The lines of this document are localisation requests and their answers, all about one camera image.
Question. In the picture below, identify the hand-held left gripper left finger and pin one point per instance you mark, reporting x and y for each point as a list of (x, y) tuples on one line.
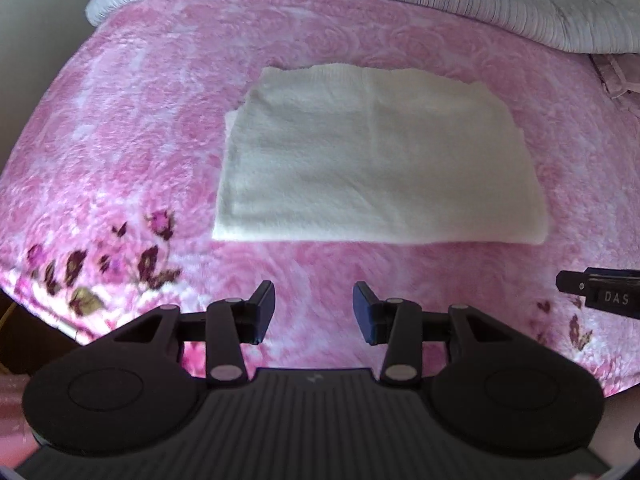
[(260, 312)]

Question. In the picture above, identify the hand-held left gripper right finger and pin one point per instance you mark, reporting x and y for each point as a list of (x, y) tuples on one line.
[(367, 312)]

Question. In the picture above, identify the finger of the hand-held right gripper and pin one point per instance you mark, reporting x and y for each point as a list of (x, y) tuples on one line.
[(570, 282)]

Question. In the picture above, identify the white striped sweater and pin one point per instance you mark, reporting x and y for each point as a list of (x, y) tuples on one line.
[(370, 160)]

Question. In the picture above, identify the purple pillow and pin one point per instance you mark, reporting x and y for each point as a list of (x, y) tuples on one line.
[(620, 77)]

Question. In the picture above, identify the pink floral blanket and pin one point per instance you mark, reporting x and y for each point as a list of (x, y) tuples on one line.
[(140, 135)]

